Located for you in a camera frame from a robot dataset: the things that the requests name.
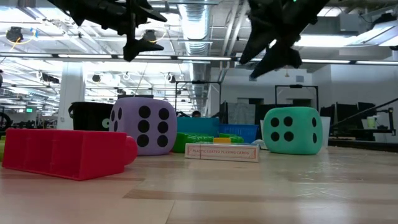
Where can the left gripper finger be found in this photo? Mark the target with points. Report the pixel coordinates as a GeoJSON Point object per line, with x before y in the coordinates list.
{"type": "Point", "coordinates": [152, 16]}
{"type": "Point", "coordinates": [133, 49]}

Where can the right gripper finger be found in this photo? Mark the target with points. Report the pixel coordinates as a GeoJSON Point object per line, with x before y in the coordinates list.
{"type": "Point", "coordinates": [283, 57]}
{"type": "Point", "coordinates": [259, 40]}

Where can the teal foam die black dots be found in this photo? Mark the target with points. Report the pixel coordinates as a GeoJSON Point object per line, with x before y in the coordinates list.
{"type": "Point", "coordinates": [300, 130]}

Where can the purple foam die black dots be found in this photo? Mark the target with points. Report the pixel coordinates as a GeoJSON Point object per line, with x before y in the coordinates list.
{"type": "Point", "coordinates": [154, 133]}

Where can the long green building block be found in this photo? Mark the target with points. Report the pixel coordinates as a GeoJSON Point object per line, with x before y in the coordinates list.
{"type": "Point", "coordinates": [189, 140]}

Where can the large red building block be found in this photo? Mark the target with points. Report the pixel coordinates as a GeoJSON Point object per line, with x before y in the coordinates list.
{"type": "Point", "coordinates": [68, 152]}

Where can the black round ceiling fixture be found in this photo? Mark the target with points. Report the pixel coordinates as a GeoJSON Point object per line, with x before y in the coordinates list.
{"type": "Point", "coordinates": [150, 33]}
{"type": "Point", "coordinates": [14, 34]}

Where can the long linear ceiling light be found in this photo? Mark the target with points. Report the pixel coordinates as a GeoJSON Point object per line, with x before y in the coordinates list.
{"type": "Point", "coordinates": [87, 56]}

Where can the grey partition panel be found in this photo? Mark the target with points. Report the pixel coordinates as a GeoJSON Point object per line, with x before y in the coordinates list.
{"type": "Point", "coordinates": [242, 113]}

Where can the white building column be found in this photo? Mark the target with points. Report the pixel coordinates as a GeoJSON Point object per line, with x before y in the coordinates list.
{"type": "Point", "coordinates": [71, 93]}

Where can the black round bin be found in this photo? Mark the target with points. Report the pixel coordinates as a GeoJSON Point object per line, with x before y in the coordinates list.
{"type": "Point", "coordinates": [88, 116]}

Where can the black monitors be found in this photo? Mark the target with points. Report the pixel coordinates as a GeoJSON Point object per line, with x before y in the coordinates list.
{"type": "Point", "coordinates": [345, 116]}

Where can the person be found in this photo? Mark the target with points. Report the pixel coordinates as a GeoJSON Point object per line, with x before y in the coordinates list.
{"type": "Point", "coordinates": [196, 114]}

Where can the thin black slanted rod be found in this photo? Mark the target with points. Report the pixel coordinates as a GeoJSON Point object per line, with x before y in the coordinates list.
{"type": "Point", "coordinates": [363, 113]}

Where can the dark teal plastic tray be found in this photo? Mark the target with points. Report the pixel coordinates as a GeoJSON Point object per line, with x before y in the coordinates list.
{"type": "Point", "coordinates": [197, 126]}

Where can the yellow building block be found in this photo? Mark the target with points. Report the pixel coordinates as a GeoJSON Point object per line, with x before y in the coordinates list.
{"type": "Point", "coordinates": [221, 140]}

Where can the pale green cup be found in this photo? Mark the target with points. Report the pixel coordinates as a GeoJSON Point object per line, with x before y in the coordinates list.
{"type": "Point", "coordinates": [372, 122]}

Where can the thin black station frame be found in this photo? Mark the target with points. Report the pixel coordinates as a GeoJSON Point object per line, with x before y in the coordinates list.
{"type": "Point", "coordinates": [295, 86]}
{"type": "Point", "coordinates": [199, 82]}

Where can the silver round ventilation duct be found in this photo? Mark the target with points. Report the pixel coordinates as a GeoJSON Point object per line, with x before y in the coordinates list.
{"type": "Point", "coordinates": [196, 25]}

